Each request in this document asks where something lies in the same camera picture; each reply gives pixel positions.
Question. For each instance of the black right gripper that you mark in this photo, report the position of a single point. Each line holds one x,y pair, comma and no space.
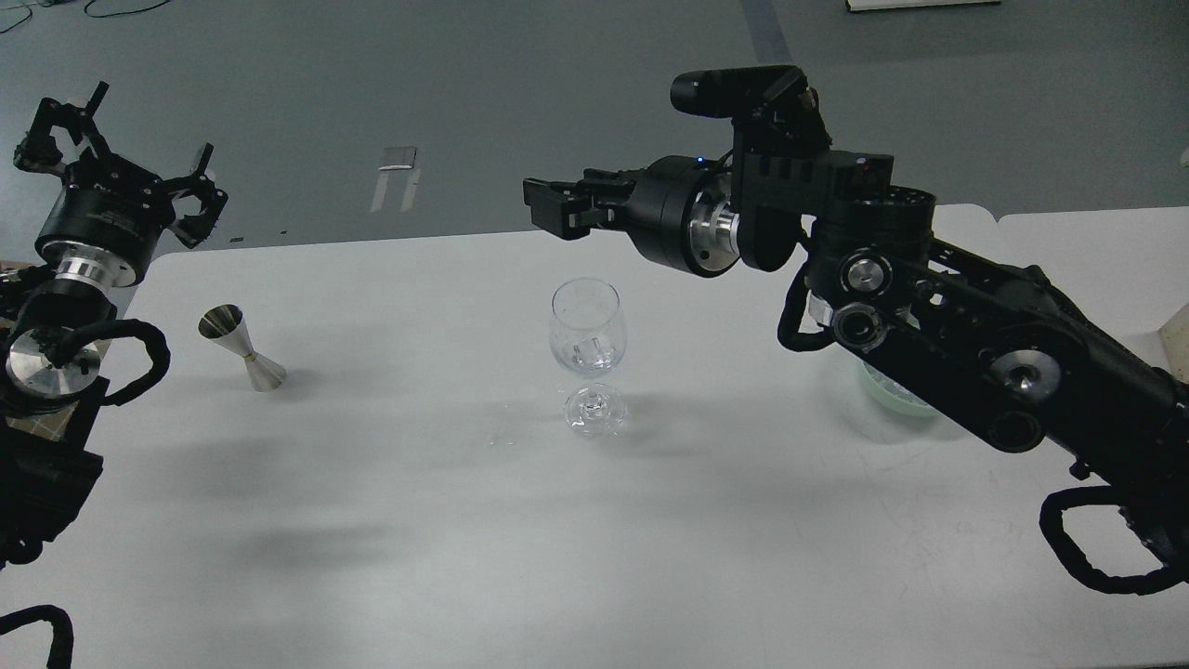
676,212

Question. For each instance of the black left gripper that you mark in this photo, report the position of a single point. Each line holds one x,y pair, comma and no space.
107,202

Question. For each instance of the steel double jigger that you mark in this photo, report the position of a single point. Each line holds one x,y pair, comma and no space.
226,326

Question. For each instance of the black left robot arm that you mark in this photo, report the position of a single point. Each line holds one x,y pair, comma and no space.
66,353

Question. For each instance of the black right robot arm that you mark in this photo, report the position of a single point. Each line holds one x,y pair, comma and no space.
996,348

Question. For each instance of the clear wine glass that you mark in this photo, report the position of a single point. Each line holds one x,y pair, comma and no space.
588,337

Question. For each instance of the green bowl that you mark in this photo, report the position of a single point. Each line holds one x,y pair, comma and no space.
891,396

